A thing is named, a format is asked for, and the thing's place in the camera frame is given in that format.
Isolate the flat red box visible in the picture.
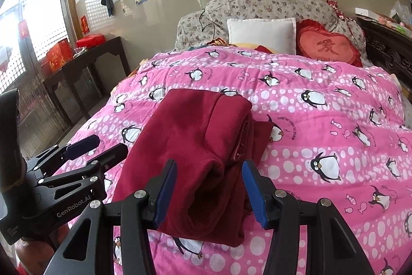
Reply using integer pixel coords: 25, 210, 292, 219
75, 34, 105, 48

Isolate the red patterned cloth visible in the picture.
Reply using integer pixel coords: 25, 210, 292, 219
326, 0, 347, 22

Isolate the latticed window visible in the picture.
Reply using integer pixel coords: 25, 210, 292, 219
0, 0, 76, 160

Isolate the clear plastic bag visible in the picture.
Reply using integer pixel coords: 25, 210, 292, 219
388, 1, 412, 26

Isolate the black cable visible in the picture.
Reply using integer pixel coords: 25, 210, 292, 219
198, 9, 217, 44

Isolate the yellow orange cloth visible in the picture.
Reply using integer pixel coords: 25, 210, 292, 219
206, 37, 274, 54

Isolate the dark carved wooden headboard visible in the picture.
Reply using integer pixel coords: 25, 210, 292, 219
356, 15, 412, 89

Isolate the pink penguin print blanket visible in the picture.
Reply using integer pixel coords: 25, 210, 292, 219
53, 48, 412, 275

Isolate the orange red gift box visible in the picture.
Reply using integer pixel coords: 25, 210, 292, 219
46, 38, 72, 72

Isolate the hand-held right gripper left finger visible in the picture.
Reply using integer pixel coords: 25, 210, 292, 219
42, 159, 178, 275

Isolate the dark red fleece garment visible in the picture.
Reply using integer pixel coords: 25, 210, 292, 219
112, 88, 274, 248

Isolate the dark wooden side table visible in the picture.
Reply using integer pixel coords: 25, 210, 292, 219
42, 36, 131, 134

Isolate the white pillow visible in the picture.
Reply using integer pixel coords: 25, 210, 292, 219
227, 18, 297, 55

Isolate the grey floral quilt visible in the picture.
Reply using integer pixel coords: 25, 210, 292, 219
175, 0, 366, 58

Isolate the red heart cushion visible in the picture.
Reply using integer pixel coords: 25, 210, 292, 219
295, 19, 364, 68

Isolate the white flat box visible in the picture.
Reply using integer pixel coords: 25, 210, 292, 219
355, 6, 383, 20

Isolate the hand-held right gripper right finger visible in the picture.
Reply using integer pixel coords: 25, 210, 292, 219
241, 160, 375, 275

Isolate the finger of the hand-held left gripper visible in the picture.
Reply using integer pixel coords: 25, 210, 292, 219
27, 134, 101, 177
34, 144, 129, 195

